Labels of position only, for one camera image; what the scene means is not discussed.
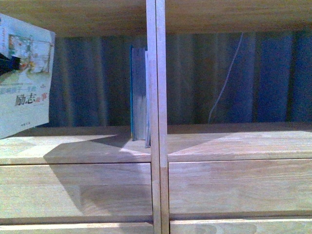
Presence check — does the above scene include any dark blue curtain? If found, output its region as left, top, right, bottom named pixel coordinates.
left=49, top=31, right=312, bottom=127

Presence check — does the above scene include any white illustrated paperback book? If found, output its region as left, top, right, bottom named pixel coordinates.
left=0, top=14, right=56, bottom=138

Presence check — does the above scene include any light wooden bookshelf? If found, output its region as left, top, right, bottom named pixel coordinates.
left=0, top=0, right=312, bottom=234

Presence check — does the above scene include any thick teal-covered book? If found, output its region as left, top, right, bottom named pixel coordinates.
left=130, top=46, right=147, bottom=141

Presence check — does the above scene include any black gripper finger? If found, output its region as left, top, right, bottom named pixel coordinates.
left=0, top=53, right=21, bottom=76

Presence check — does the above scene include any thin grey book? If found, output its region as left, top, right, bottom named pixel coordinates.
left=145, top=51, right=151, bottom=148

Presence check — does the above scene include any thin white cable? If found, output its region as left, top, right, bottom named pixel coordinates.
left=208, top=32, right=244, bottom=122

